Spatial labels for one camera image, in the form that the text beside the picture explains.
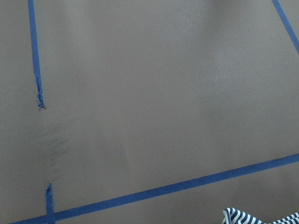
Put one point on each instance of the navy white striped polo shirt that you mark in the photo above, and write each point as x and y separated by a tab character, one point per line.
235	216

